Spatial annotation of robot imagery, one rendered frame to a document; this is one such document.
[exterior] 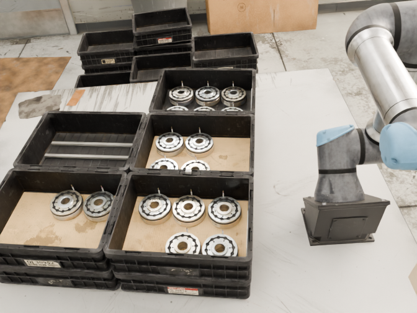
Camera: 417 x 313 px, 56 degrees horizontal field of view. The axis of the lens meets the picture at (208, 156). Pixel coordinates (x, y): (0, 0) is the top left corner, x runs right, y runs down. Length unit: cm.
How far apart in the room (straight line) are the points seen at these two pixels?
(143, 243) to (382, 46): 82
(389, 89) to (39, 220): 108
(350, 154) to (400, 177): 140
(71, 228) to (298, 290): 72
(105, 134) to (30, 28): 294
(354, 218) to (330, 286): 22
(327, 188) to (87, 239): 75
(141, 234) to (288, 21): 306
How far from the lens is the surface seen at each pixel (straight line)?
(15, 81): 381
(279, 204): 144
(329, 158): 125
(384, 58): 84
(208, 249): 114
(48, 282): 137
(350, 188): 125
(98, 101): 201
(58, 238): 131
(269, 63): 348
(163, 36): 280
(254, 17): 390
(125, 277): 120
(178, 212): 123
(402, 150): 66
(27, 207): 144
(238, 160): 140
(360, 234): 136
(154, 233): 123
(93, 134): 161
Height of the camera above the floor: 183
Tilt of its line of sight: 45 degrees down
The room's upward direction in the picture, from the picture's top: 5 degrees counter-clockwise
